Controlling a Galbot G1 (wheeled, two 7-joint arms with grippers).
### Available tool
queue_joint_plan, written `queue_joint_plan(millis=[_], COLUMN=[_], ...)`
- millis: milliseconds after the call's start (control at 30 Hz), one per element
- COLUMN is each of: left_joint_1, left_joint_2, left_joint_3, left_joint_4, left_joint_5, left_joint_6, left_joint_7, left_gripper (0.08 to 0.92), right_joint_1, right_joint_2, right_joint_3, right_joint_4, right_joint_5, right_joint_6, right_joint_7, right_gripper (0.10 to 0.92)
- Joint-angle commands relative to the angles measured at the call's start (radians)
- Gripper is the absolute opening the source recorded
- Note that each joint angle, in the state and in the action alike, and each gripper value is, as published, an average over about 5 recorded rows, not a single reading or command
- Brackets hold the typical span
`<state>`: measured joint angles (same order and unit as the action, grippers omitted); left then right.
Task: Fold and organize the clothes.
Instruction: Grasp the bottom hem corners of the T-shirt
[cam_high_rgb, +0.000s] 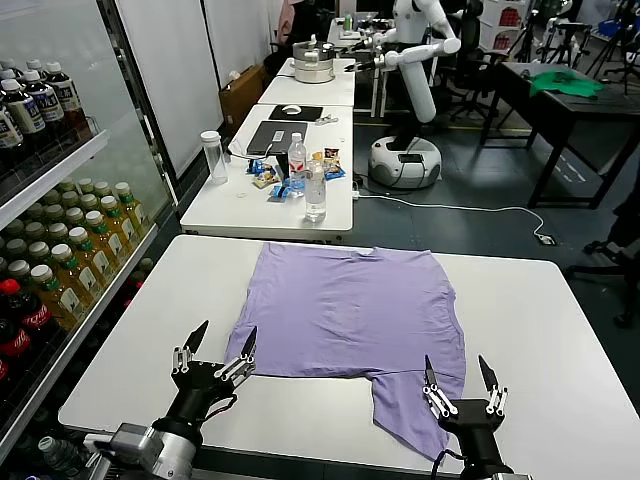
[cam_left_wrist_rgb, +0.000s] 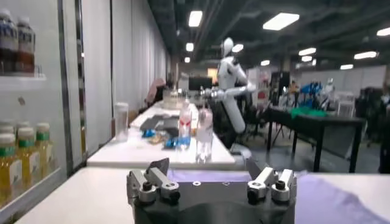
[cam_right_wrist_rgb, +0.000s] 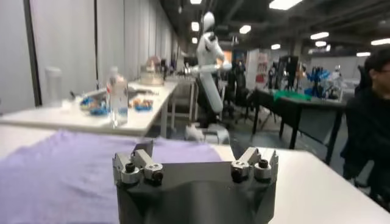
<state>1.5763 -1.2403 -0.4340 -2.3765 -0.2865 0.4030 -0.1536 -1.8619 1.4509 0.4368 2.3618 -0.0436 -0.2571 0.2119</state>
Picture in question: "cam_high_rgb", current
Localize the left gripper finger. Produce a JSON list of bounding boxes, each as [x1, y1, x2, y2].
[[213, 325, 259, 389], [172, 319, 210, 376]]

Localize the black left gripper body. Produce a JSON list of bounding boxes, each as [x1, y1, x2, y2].
[[164, 358, 239, 435]]

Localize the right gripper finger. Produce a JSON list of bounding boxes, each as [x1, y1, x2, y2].
[[421, 354, 460, 420], [477, 354, 509, 417]]

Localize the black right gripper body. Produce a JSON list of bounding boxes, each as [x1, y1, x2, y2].
[[437, 397, 506, 472]]

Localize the purple t-shirt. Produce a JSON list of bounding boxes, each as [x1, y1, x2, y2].
[[223, 242, 467, 464]]

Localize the white rectangular desk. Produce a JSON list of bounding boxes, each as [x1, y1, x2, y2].
[[178, 103, 357, 247], [256, 74, 357, 108], [276, 56, 357, 80]]

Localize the small water bottle green label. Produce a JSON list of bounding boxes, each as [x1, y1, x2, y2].
[[36, 435, 85, 477]]

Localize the cola bottle red cap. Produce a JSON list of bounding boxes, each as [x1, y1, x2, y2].
[[0, 279, 50, 374], [0, 319, 31, 401]]

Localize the clear unlabelled water bottle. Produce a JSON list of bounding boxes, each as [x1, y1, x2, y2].
[[304, 159, 328, 224]]

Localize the tan cracker packet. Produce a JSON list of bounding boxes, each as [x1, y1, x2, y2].
[[251, 169, 282, 190]]

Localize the clear tumbler white lid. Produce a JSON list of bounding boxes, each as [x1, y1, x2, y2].
[[200, 130, 230, 185]]

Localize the water bottle red label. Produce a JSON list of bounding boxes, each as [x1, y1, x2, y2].
[[287, 131, 308, 197]]

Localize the black swivel chair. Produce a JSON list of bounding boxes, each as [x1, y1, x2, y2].
[[567, 187, 640, 330]]

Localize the glass door drinks fridge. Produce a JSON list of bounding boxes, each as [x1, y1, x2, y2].
[[0, 0, 182, 454]]

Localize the dark grey laptop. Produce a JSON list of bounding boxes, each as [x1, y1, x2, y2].
[[245, 119, 309, 157]]

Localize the black mouse pad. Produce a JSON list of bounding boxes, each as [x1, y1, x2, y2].
[[268, 103, 326, 122]]

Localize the brown cardboard box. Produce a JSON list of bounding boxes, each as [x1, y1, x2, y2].
[[217, 63, 266, 137]]

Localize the black table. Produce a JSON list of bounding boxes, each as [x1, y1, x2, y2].
[[480, 59, 640, 210]]

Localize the steel steamer pot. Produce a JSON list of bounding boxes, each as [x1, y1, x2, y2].
[[291, 33, 337, 84]]

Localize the white wheeled humanoid robot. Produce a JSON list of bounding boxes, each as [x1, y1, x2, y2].
[[368, 0, 450, 190]]

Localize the green cloth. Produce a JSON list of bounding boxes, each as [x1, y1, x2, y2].
[[528, 68, 606, 98]]

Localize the pink garment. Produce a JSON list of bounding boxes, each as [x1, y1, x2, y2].
[[277, 0, 299, 49]]

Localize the black office chair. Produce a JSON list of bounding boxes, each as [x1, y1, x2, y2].
[[439, 0, 509, 124]]

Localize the red white cartons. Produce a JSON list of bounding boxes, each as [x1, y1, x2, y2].
[[492, 2, 525, 51]]

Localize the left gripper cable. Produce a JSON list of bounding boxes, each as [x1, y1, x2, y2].
[[203, 393, 239, 419]]

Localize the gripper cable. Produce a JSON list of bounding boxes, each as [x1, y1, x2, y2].
[[431, 447, 469, 477], [203, 393, 239, 419]]

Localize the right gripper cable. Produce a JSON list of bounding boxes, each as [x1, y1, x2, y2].
[[431, 447, 469, 477]]

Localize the white power cable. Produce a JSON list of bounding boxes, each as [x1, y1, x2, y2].
[[357, 191, 547, 236]]

